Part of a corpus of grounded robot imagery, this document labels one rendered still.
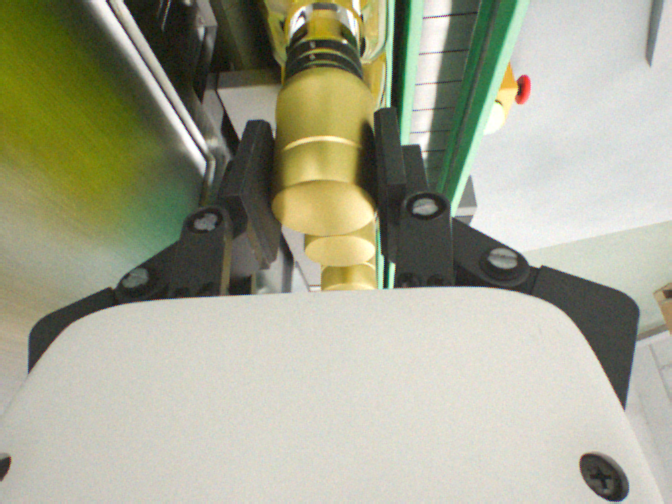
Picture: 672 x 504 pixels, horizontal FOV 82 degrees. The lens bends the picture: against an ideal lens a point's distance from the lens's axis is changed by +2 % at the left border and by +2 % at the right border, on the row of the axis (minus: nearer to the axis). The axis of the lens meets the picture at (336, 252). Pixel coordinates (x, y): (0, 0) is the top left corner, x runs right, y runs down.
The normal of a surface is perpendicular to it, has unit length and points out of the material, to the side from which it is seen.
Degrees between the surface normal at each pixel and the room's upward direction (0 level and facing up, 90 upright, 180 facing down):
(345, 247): 0
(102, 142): 90
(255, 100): 0
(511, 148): 0
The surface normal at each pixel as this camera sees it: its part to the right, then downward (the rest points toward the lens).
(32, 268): 0.99, -0.06
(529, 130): 0.00, 0.90
